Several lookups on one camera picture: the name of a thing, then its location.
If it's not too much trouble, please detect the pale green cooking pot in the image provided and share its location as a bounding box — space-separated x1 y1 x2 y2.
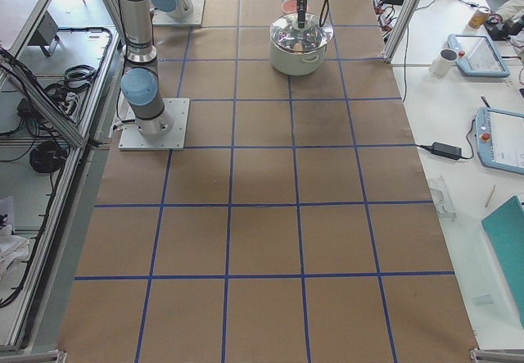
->
269 12 333 76

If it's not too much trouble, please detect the pink bowl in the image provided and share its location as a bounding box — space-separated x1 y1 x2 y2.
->
282 0 297 15

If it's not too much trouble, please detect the white mug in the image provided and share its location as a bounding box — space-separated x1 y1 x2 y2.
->
429 48 459 77

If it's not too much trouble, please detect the yellow cup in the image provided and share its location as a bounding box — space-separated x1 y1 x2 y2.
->
468 7 491 29

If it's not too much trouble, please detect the far blue teach pendant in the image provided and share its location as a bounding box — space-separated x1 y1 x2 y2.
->
447 34 510 78

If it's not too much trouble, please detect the blue teach pendant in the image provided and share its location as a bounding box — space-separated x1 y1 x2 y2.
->
474 107 523 175
447 34 510 78

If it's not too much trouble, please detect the black power adapter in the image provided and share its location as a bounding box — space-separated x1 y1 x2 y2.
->
418 142 463 161

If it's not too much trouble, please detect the near blue teach pendant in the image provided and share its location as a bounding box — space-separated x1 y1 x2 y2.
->
474 107 523 175

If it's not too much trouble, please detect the teal notebook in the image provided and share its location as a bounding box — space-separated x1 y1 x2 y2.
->
481 195 523 299

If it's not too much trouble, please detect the white cloth pile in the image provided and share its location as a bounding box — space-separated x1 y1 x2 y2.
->
0 194 32 282

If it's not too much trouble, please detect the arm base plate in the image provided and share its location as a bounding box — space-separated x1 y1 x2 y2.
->
118 98 190 151
152 0 206 27

